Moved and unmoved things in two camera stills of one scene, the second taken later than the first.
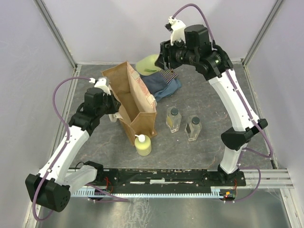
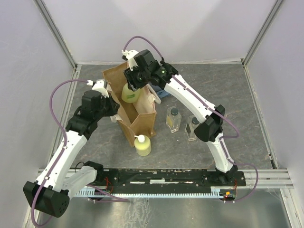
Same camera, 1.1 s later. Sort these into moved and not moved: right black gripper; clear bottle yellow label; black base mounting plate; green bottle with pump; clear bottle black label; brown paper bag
Moved: right black gripper; green bottle with pump
Not moved: brown paper bag; clear bottle black label; black base mounting plate; clear bottle yellow label
